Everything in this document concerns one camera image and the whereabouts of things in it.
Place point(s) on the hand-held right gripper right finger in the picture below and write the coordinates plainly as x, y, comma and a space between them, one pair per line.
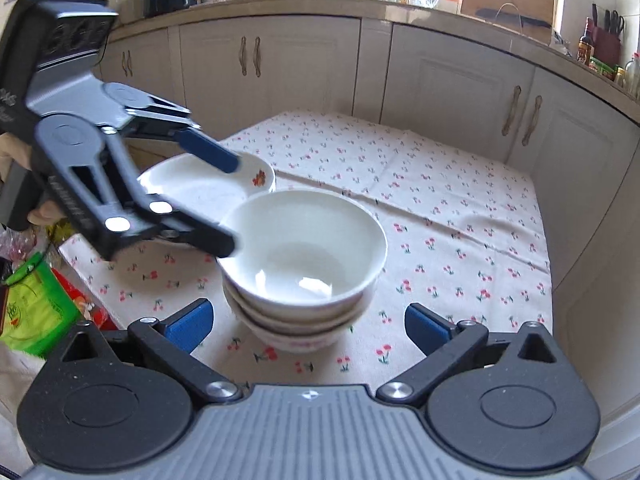
427, 329

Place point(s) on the stained white fruit-print plate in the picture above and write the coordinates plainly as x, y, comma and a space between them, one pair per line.
200, 185

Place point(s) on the green packet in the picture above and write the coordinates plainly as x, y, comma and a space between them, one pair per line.
35, 305

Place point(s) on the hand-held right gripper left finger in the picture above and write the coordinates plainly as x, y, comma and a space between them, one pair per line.
192, 325

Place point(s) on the person's left hand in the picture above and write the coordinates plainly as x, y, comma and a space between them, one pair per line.
46, 214

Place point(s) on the red packet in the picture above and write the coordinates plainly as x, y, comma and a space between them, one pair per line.
85, 305

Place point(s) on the red-brown knife block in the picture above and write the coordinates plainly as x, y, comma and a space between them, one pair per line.
606, 40

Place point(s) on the cherry print tablecloth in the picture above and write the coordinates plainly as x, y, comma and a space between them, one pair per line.
440, 220

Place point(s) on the white floral bowl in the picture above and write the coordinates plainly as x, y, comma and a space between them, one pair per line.
300, 240
300, 341
280, 316

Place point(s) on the yellow plastic bag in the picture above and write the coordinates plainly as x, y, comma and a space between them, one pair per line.
60, 232

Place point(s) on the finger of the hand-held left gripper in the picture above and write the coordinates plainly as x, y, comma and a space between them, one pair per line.
210, 152
200, 237

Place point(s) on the beige kitchen countertop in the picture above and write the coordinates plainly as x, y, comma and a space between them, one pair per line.
350, 5

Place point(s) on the white cloth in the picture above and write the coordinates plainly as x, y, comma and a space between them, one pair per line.
20, 390

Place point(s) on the clear condiment bottle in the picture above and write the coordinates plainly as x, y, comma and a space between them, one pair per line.
631, 72

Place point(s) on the dark sauce bottle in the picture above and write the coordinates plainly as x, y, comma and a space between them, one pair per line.
585, 47

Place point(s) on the small yellow jar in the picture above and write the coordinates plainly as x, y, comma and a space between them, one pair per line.
619, 77

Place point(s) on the green lidded jar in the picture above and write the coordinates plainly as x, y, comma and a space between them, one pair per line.
602, 67

